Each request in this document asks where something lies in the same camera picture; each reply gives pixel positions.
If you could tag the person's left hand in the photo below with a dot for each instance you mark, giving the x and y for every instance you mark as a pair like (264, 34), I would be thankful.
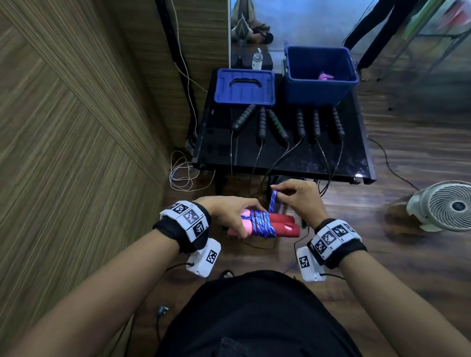
(224, 211)

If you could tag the person's right hand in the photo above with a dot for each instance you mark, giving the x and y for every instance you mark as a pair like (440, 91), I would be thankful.
(305, 200)

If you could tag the blue plastic bin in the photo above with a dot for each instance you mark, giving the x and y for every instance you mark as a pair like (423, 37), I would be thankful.
(320, 93)

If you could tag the person's left forearm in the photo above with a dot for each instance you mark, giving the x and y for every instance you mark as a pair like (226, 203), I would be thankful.
(99, 298)

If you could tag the person's right forearm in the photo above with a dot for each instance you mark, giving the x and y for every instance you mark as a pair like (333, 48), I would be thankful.
(397, 305)

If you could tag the person's left foot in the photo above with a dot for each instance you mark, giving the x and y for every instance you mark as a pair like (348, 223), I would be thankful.
(226, 274)

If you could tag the person's black clothing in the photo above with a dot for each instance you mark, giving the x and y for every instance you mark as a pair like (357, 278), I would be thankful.
(257, 316)

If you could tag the blue bin lid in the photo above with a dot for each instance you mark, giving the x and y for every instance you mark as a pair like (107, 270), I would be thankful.
(228, 97)

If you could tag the black wristband with marker tags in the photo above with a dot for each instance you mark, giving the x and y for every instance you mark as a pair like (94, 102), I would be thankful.
(336, 241)
(184, 224)

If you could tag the black glossy low table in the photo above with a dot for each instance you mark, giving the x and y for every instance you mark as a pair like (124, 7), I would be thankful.
(213, 154)

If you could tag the white floor fan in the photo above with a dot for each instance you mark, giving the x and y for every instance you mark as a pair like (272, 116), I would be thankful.
(449, 206)

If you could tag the white water bottle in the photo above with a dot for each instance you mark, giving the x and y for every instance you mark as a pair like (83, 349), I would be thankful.
(257, 61)

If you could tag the black pouch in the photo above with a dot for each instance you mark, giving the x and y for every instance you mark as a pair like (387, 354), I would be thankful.
(243, 62)

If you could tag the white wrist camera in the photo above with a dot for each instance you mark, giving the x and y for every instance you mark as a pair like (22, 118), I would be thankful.
(309, 265)
(204, 259)

